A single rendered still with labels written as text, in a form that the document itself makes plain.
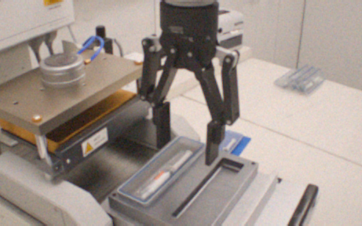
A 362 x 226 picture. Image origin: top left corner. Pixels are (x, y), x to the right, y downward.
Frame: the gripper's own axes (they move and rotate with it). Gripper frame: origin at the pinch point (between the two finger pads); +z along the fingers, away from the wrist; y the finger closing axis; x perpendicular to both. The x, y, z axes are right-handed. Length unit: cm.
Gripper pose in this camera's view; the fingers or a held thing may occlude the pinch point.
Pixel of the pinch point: (187, 137)
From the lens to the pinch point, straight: 57.5
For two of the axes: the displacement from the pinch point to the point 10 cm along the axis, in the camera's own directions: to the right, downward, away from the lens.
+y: 8.6, 2.5, -4.4
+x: 5.0, -4.2, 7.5
